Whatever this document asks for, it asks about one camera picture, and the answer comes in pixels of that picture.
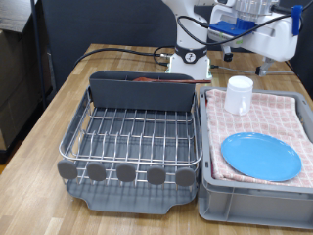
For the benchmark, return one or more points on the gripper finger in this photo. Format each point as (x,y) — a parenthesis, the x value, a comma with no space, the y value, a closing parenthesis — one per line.
(264,67)
(227,56)

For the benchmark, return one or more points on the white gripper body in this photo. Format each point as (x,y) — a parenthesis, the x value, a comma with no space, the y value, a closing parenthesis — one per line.
(277,39)

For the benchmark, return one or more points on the white mug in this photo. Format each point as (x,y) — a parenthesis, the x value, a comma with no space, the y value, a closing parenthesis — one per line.
(238,94)

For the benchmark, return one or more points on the reddish brown wooden spoon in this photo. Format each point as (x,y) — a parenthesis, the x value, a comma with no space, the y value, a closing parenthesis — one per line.
(146,79)

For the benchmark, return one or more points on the blue plastic plate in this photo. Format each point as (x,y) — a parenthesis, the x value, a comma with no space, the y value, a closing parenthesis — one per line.
(260,156)

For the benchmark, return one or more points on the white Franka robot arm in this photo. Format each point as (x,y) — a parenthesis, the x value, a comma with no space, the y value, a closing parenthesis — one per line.
(192,29)

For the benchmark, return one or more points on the pink checkered towel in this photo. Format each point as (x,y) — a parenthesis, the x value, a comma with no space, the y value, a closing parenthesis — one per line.
(277,114)

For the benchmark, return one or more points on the dark grey cutlery holder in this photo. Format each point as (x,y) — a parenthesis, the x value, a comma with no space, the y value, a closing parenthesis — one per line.
(140,96)

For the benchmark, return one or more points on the grey plastic crate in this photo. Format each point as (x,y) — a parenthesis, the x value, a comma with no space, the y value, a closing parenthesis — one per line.
(260,209)

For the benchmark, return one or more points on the grey plastic drain tray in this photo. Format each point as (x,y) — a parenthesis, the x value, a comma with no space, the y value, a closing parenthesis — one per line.
(130,204)

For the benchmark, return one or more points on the black metal pole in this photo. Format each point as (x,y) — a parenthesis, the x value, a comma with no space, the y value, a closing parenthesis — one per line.
(37,49)

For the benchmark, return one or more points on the brown cardboard box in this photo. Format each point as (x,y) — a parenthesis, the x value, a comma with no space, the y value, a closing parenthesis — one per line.
(16,81)

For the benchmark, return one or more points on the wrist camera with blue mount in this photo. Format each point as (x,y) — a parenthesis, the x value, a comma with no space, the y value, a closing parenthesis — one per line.
(231,27)

